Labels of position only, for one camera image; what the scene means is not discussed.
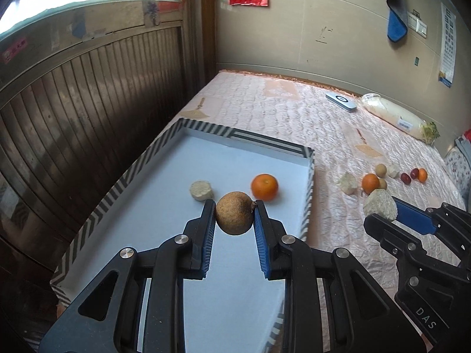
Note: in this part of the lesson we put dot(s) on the brown panelled door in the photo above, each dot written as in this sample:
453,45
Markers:
92,110

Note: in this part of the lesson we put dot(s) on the pink quilted bedspread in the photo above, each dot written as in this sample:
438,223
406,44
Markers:
294,117

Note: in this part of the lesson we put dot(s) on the pale rough fruit piece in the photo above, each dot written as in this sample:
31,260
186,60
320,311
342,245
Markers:
347,184
393,170
379,204
201,190

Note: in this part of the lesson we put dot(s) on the small beige round fruit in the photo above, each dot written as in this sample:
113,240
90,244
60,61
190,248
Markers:
383,184

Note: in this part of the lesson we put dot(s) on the striped rim white tray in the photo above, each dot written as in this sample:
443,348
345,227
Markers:
224,161

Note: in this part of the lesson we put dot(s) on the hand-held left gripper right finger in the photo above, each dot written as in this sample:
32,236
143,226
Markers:
261,244

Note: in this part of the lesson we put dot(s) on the beige egg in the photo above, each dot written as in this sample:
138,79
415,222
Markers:
381,170

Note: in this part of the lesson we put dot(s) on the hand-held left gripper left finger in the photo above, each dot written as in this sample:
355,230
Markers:
209,239

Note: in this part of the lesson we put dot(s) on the white flat electronic device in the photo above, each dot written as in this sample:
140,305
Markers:
341,101

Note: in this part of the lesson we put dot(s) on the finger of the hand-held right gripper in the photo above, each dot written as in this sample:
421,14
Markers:
414,218
390,233

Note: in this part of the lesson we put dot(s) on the red jujube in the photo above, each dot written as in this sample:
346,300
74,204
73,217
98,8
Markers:
414,173
406,178

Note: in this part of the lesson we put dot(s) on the blue hanging towel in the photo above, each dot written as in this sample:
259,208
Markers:
396,11

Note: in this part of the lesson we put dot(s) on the grey folded clothing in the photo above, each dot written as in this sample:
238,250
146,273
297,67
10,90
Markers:
464,146

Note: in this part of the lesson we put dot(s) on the small orange kumquat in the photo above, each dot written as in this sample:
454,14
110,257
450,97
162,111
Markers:
422,175

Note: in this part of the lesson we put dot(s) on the large orange tangerine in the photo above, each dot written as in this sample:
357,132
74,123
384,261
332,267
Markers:
369,183
265,187

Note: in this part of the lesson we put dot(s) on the white wall chart poster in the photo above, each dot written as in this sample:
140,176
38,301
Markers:
447,44

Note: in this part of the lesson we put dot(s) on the plastic wrapped daikon radish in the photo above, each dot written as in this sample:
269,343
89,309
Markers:
390,112

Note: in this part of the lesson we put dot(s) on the brown round fruit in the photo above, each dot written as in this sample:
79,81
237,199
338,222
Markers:
233,213

